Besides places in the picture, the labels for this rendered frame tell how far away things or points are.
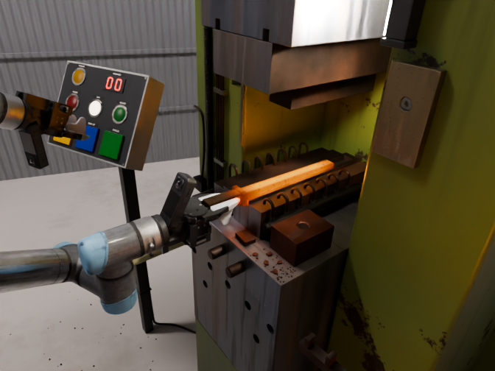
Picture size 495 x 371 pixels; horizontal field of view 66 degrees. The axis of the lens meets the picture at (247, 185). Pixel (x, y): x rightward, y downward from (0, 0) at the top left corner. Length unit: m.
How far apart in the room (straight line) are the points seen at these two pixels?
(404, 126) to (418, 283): 0.32
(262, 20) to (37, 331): 1.74
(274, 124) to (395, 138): 0.52
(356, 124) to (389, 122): 0.51
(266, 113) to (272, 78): 0.39
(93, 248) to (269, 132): 0.63
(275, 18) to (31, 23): 2.46
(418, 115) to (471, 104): 0.08
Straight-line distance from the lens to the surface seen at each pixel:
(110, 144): 1.20
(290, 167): 1.09
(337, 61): 0.88
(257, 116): 1.11
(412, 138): 0.71
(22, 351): 2.05
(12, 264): 0.82
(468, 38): 0.68
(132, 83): 1.21
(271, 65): 0.75
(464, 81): 0.69
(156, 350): 1.87
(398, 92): 0.72
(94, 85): 1.30
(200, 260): 1.11
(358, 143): 1.25
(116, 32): 3.03
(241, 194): 0.90
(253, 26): 0.78
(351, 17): 0.81
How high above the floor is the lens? 1.48
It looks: 30 degrees down
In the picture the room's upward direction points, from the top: 2 degrees clockwise
